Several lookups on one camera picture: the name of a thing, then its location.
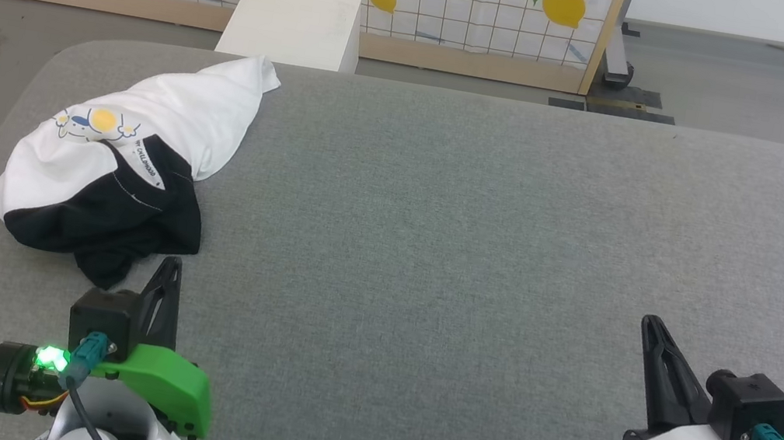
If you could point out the white box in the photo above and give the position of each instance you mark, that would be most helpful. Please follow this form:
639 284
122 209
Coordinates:
293 23

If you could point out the black floor tape patch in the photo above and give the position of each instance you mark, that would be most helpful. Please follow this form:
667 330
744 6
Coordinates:
619 102

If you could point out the grey fabric sofa seat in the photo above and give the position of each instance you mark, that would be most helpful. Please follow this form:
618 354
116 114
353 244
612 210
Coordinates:
471 264

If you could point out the white and black t-shirt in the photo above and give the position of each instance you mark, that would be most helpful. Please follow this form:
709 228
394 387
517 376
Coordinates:
166 105

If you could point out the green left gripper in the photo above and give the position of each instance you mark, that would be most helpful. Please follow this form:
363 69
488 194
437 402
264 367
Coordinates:
177 383

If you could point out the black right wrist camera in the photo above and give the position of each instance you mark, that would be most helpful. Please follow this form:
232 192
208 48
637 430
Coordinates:
755 407

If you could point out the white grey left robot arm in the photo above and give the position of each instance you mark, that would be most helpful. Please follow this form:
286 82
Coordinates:
5 379

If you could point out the black caster wheel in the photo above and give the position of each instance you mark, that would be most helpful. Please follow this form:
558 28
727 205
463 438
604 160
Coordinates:
617 67

